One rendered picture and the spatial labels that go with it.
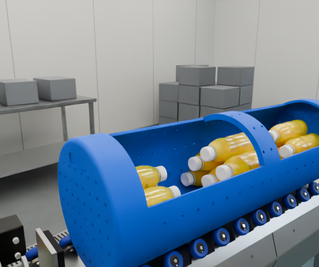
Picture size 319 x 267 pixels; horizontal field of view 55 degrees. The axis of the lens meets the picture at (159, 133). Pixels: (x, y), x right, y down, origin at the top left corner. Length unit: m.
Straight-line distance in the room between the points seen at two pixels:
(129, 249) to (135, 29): 4.64
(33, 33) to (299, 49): 4.16
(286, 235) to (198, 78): 3.51
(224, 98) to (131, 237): 3.67
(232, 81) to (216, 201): 3.91
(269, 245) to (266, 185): 0.21
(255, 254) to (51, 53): 3.71
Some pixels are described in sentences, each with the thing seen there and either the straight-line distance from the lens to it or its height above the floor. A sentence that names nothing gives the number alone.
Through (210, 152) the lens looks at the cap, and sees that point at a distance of 0.80.
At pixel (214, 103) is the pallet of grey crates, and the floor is 0.73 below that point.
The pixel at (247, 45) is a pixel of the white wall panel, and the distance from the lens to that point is 6.27.
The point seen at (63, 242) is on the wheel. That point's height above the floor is 0.97.
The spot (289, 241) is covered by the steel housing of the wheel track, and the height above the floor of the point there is 0.86.
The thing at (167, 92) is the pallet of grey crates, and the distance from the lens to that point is 4.74.
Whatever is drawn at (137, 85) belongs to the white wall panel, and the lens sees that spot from 5.09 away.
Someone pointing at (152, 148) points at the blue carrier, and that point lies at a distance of 0.86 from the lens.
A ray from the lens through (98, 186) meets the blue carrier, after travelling 0.55.
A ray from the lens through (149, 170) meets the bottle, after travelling 0.75.
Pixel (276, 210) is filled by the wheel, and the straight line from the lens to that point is 0.95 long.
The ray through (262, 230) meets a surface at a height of 0.93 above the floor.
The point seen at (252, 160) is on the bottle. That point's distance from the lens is 0.84.
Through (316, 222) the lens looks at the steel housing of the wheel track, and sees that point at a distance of 1.15.
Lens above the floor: 1.39
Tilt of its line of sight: 15 degrees down
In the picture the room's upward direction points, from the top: straight up
